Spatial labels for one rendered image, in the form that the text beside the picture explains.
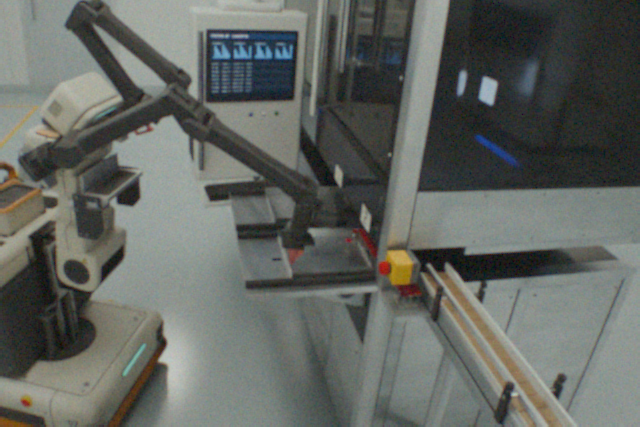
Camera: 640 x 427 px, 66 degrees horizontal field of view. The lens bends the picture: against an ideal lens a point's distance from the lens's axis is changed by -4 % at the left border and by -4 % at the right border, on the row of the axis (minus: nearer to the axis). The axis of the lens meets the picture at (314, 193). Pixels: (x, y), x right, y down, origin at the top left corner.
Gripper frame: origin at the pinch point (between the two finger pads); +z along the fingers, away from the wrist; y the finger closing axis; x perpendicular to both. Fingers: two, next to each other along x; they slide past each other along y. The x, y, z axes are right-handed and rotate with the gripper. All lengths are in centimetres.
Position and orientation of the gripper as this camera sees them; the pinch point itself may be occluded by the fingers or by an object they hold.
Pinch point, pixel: (291, 262)
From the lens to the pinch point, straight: 159.7
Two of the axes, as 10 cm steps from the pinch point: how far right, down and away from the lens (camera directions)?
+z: -2.2, 9.0, 3.9
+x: -2.1, -4.3, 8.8
